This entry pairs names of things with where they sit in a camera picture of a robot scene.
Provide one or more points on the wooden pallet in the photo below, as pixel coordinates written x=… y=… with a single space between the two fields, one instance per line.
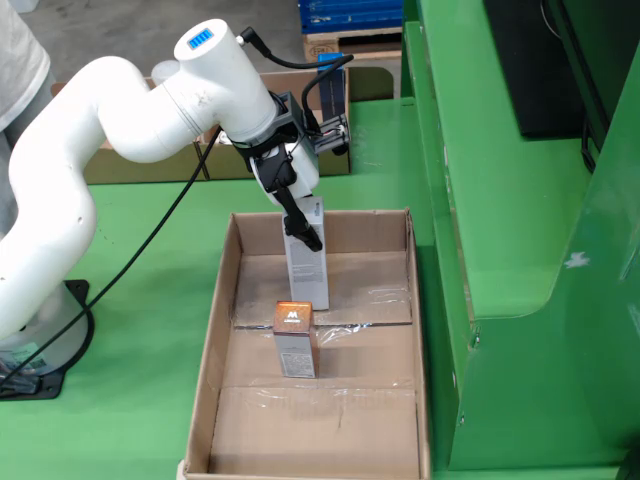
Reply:
x=320 y=50

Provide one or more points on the white plastic container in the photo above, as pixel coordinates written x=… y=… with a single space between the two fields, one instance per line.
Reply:
x=25 y=6

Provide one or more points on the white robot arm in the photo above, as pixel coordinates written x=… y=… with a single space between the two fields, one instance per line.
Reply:
x=60 y=175

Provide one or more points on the dark blue carton box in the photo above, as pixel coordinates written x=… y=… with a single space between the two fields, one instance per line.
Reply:
x=334 y=100

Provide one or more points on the blue plastic crates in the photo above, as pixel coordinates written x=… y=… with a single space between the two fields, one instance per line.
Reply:
x=350 y=15

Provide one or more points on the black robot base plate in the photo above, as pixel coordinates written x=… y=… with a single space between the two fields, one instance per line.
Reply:
x=50 y=387

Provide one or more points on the tall white carton box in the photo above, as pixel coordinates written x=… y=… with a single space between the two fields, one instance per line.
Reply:
x=310 y=280

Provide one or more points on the copper topped carton box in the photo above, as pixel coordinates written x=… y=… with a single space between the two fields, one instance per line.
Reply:
x=295 y=350

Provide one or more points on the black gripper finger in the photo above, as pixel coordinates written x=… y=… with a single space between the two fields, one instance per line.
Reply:
x=300 y=225

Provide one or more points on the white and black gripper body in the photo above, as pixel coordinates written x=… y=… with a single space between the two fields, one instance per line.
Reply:
x=305 y=175

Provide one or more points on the green metal cabinet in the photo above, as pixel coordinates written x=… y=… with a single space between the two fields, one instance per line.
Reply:
x=500 y=200

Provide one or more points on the white plastic bottle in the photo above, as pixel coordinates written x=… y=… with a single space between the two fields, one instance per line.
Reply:
x=162 y=72

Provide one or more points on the large shallow cardboard tray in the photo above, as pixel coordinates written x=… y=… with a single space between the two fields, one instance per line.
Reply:
x=310 y=430

